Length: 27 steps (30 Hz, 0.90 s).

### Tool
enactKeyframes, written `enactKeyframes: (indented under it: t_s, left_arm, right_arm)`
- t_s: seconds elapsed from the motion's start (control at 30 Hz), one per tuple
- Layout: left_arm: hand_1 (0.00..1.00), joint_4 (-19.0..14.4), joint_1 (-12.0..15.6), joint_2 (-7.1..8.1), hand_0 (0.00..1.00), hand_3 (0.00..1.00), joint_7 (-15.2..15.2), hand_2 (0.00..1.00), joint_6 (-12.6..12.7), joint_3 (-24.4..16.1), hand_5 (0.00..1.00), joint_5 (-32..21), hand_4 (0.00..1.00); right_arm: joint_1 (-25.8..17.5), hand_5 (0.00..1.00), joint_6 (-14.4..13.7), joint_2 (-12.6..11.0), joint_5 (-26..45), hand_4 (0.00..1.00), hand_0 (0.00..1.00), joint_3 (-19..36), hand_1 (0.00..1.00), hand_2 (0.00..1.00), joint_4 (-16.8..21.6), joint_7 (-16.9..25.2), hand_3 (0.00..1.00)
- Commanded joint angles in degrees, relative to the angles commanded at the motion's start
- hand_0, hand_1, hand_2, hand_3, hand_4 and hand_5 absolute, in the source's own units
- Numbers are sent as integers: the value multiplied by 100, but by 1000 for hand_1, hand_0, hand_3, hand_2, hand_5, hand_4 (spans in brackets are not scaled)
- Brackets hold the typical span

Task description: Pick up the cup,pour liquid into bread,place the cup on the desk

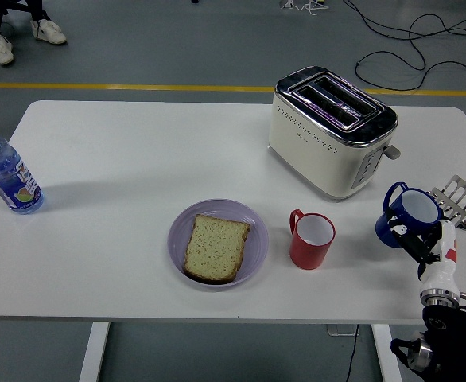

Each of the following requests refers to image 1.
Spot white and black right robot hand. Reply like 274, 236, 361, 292
386, 213, 460, 295

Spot blue enamel cup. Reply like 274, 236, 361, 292
375, 181, 445, 248

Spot red enamel cup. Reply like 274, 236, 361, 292
289, 208, 336, 271

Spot slice of bread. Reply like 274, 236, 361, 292
182, 213, 252, 285

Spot metal toast rack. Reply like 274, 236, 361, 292
427, 174, 466, 231

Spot white table leg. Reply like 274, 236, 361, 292
78, 321, 111, 382
371, 324, 403, 382

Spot cream and chrome toaster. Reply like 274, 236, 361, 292
267, 65, 402, 203

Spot purple round plate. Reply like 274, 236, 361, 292
167, 198, 270, 292

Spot clear bottle with blue cap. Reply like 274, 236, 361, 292
0, 124, 45, 216

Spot white shoe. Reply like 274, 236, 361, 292
0, 33, 14, 66
30, 18, 68, 46

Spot black chair base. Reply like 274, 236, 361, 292
0, 0, 33, 19

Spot grey bracket under table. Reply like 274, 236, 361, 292
327, 324, 360, 337

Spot thin black cable under table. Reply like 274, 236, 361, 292
344, 324, 360, 382

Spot black floor cable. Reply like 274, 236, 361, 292
342, 0, 466, 52
355, 49, 466, 92

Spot white floor cable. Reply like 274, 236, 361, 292
278, 0, 329, 17

